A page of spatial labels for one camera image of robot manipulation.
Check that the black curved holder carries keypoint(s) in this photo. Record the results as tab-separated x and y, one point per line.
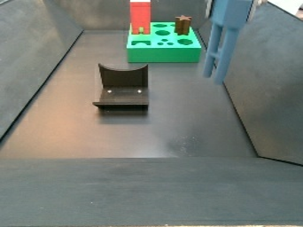
124	87

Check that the blue three prong object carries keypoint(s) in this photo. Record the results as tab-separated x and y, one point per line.
229	15

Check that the brown star peg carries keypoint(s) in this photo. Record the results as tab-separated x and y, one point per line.
182	25

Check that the green shape board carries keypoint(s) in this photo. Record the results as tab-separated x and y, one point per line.
163	45

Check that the red block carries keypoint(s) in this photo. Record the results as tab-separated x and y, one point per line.
140	16

